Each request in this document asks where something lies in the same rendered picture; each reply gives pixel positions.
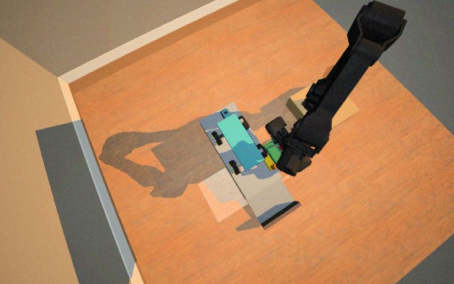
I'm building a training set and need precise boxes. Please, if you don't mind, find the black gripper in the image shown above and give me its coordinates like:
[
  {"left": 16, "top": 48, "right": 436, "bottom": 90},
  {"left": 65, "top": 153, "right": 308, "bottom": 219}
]
[{"left": 265, "top": 117, "right": 312, "bottom": 173}]

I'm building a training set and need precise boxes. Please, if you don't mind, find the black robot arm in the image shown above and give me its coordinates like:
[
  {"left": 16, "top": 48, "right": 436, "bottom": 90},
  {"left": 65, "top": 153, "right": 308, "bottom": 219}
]
[{"left": 276, "top": 0, "right": 407, "bottom": 177}]

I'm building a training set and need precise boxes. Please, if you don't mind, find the green tray floor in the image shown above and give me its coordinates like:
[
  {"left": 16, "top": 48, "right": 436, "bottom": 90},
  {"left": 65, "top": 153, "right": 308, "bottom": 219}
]
[{"left": 266, "top": 141, "right": 283, "bottom": 162}]

